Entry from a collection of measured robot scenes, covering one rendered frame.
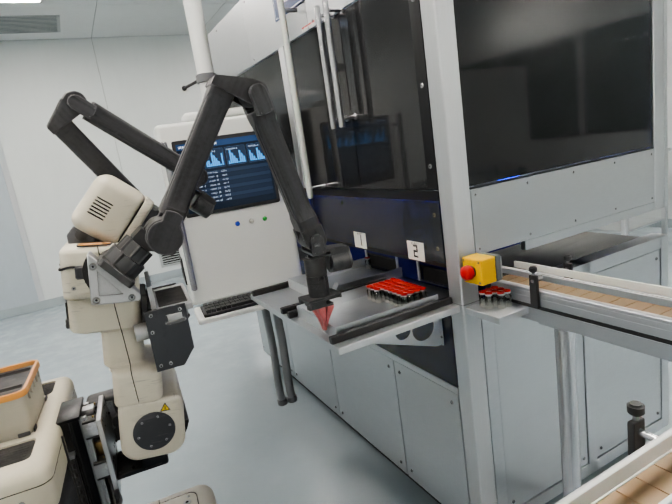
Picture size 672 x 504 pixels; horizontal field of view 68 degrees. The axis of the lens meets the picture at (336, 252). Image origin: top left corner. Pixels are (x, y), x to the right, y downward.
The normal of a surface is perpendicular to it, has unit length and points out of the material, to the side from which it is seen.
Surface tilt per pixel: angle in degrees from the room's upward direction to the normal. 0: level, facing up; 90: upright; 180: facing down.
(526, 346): 90
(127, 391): 90
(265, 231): 90
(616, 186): 90
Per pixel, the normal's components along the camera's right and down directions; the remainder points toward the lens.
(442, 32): 0.47, 0.12
